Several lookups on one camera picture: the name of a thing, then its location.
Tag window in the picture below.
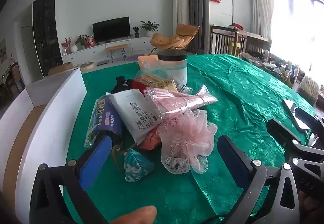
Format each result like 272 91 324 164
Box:
275 0 324 77

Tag teal embroidered sachet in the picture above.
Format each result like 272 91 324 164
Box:
111 143 154 183

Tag leafy green plant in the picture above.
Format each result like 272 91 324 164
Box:
75 34 89 49

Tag standing air conditioner with cover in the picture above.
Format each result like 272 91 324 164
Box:
172 0 190 34

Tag green tablecloth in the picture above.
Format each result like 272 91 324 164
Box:
62 54 317 224

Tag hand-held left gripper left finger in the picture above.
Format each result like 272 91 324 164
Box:
30 135 113 224

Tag dark wooden railed bench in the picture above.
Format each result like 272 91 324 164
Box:
211 25 271 56

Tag blue bag packet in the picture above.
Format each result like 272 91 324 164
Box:
85 92 124 148

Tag black television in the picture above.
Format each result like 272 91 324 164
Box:
92 17 131 43

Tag beige oval mat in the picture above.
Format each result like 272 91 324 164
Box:
73 61 95 72

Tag black display cabinet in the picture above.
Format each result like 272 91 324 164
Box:
32 0 62 76

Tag red yarn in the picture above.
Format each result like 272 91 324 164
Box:
132 79 147 93

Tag plastic jar with black lid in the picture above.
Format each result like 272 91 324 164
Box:
157 50 188 88

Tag white cardboard box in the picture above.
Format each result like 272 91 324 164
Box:
0 67 88 224

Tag framed wall painting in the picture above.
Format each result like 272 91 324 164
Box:
0 38 7 63

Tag white curtain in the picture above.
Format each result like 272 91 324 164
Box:
249 0 275 42

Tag white wipes packet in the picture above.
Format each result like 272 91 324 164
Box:
108 88 165 147

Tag black mesh pouf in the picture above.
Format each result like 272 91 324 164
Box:
111 76 134 94

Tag pink mesh bath pouf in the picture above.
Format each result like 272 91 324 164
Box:
155 109 218 174

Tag large green potted plant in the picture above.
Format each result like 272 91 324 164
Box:
140 20 160 36

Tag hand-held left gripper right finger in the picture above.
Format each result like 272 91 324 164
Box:
217 135 300 224

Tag white television cabinet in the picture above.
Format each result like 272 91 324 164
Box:
62 35 162 63

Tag red packet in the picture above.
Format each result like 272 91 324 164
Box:
139 125 162 151

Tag orange rocking chair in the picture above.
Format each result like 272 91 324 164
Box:
150 24 200 55

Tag orange book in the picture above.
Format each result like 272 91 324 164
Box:
137 55 159 70

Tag red flowers in vase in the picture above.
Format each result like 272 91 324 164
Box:
61 36 72 55

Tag brown cardboard box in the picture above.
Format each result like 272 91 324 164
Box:
48 62 74 76

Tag pink cloth packet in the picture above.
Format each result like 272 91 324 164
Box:
144 85 218 123

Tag wooden bench with hairpin legs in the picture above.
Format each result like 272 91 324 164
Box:
106 44 128 63

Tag clear bag of cotton swabs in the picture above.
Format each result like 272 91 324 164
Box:
134 63 167 88

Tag wooden dining chair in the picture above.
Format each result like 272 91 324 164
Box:
10 62 26 93

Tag pale yellow packet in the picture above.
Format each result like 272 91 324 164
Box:
149 78 178 93

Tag person's left hand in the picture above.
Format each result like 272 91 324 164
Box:
110 206 157 224

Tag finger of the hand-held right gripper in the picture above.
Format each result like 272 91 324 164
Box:
282 99 324 138
266 118 324 191

